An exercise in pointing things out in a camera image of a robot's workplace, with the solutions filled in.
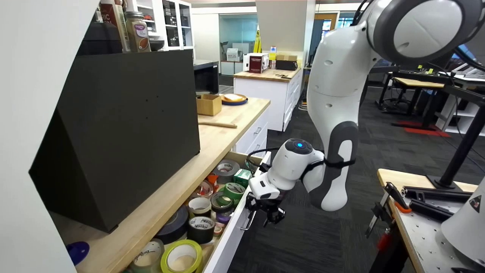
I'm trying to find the white drawer silver handle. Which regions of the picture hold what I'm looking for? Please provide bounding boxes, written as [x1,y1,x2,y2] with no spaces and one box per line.
[120,151,265,273]

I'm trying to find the red floor mat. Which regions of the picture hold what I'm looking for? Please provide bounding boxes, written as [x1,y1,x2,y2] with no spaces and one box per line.
[391,120,451,140]

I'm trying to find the red and white box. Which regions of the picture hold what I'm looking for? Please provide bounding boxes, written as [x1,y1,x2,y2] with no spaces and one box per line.
[244,52,270,75]

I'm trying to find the silver duct tape roll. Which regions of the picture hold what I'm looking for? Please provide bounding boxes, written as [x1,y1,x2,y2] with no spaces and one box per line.
[214,160,241,185]

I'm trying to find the pale white tape roll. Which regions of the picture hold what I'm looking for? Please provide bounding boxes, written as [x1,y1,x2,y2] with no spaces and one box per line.
[127,238,165,273]

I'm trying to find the white shelf unit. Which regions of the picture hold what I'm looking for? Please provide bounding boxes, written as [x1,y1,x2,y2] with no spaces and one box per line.
[133,0,195,52]

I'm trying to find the white cabinet wooden top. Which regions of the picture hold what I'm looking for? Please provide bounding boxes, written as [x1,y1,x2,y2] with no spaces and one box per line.
[232,67,306,134]

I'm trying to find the large black tape roll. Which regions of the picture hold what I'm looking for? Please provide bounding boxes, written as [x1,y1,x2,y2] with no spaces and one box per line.
[156,205,189,245]

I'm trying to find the black counter unit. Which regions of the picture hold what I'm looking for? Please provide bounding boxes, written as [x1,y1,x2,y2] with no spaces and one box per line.
[194,61,220,96]

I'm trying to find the black rectangular block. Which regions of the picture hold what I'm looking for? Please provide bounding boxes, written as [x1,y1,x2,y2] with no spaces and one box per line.
[82,20,124,56]

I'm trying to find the wooden stick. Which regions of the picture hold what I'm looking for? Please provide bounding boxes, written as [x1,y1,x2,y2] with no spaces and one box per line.
[197,119,239,129]

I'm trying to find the green box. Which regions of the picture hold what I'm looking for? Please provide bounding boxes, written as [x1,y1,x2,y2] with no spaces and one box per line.
[232,167,253,188]

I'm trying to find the black tool cabinet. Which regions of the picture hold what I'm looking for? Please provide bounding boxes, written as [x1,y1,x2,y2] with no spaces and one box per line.
[27,49,201,234]

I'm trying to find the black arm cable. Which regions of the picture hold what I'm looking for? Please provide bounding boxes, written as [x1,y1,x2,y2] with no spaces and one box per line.
[245,146,279,164]

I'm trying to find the yellow bottle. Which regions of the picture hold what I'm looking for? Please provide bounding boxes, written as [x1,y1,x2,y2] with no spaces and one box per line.
[251,28,264,55]

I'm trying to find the black desk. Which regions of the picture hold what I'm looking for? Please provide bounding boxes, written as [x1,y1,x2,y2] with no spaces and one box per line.
[377,66,456,116]

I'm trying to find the black camera pole stand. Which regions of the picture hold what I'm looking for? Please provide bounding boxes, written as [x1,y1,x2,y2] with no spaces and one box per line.
[401,85,485,204]

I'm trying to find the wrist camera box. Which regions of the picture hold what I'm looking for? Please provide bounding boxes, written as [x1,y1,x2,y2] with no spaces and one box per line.
[248,173,282,202]

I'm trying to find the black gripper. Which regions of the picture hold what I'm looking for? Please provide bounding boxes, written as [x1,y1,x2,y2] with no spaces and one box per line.
[247,196,286,226]

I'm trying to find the wooden plate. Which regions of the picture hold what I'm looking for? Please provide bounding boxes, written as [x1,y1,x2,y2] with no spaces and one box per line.
[218,93,250,107]

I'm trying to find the red-handled tool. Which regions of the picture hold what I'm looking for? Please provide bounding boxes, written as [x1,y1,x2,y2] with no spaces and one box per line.
[383,181,414,214]

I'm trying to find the black tape roll beige core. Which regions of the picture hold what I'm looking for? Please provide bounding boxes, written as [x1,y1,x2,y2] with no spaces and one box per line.
[186,216,217,246]

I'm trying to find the orange-handled clamp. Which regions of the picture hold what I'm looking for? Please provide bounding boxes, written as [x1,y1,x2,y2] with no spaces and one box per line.
[376,229,397,255]

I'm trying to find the green tape roll white core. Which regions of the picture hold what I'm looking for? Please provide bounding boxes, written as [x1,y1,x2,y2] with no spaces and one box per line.
[223,181,247,204]

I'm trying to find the black bar clamp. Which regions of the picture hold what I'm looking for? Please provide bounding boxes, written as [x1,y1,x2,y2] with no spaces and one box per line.
[401,185,474,222]

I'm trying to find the yellow-green tape roll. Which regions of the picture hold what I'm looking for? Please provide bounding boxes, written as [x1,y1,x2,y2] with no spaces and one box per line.
[159,238,204,273]

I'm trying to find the robot mounting table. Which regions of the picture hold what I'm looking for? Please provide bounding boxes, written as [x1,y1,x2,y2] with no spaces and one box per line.
[376,167,485,273]

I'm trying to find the small wooden box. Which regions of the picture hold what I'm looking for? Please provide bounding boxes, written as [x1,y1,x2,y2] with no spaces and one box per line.
[195,91,224,119]

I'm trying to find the black box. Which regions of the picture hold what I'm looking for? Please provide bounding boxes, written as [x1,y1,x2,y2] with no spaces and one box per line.
[274,53,300,72]

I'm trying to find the white base cabinet unit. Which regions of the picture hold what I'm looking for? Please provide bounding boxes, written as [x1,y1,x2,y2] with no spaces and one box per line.
[233,108,270,157]

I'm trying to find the blue round object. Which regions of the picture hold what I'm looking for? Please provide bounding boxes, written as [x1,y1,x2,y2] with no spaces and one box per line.
[65,240,91,267]

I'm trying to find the red tape roll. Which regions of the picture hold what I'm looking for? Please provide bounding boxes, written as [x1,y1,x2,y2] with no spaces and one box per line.
[195,175,218,199]

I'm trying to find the dark green tape roll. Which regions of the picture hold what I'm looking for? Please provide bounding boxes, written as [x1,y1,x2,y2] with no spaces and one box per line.
[210,195,235,214]

